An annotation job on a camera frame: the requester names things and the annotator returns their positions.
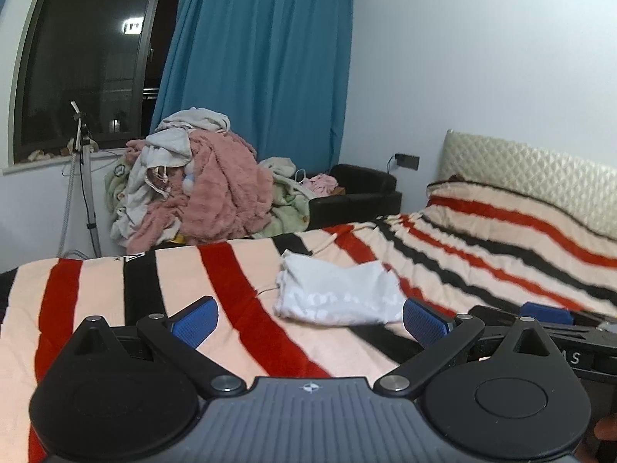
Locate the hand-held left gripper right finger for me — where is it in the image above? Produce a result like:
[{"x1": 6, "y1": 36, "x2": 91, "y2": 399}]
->
[{"x1": 373, "y1": 297, "x2": 560, "y2": 395}]

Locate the wall socket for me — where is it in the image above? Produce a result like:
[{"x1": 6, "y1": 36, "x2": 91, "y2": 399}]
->
[{"x1": 388, "y1": 153, "x2": 420, "y2": 171}]

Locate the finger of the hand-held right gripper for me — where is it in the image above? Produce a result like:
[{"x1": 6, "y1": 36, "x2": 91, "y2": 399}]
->
[{"x1": 521, "y1": 301, "x2": 574, "y2": 325}]

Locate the small pink garment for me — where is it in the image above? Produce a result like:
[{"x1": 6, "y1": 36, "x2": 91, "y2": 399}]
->
[{"x1": 301, "y1": 174, "x2": 341, "y2": 196}]

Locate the white floral patterned cloth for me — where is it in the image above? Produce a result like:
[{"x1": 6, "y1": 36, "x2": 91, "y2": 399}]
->
[{"x1": 103, "y1": 154, "x2": 156, "y2": 247}]

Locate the dark window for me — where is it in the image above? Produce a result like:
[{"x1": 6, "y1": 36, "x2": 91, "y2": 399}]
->
[{"x1": 10, "y1": 0, "x2": 189, "y2": 165}]

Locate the grey white garment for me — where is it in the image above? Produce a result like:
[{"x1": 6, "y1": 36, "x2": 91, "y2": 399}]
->
[{"x1": 140, "y1": 107, "x2": 233, "y2": 171}]

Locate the white t-shirt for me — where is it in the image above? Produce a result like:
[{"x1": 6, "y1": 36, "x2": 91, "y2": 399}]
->
[{"x1": 273, "y1": 249, "x2": 405, "y2": 326}]

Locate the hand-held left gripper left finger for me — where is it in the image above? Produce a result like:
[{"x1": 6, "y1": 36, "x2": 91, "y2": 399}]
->
[{"x1": 58, "y1": 296, "x2": 246, "y2": 395}]

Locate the black sofa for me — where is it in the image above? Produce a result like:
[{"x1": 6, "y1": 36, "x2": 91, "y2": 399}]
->
[{"x1": 308, "y1": 164, "x2": 403, "y2": 230}]

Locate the red black striped blanket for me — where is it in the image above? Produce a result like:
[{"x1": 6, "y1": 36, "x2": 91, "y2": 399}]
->
[{"x1": 0, "y1": 181, "x2": 617, "y2": 463}]

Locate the grey garment steamer stand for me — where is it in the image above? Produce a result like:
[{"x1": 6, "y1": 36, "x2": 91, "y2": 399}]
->
[{"x1": 58, "y1": 100, "x2": 103, "y2": 259}]

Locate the blue curtain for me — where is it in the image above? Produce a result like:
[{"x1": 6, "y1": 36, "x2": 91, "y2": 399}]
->
[{"x1": 149, "y1": 0, "x2": 356, "y2": 175}]

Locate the pale green blanket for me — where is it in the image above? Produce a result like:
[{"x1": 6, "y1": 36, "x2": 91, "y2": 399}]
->
[{"x1": 253, "y1": 157, "x2": 320, "y2": 240}]

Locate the cream quilted headboard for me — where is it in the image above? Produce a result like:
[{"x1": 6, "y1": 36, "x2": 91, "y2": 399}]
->
[{"x1": 438, "y1": 128, "x2": 617, "y2": 243}]

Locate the pink fluffy blanket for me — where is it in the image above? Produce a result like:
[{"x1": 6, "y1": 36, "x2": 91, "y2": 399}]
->
[{"x1": 126, "y1": 130, "x2": 275, "y2": 254}]

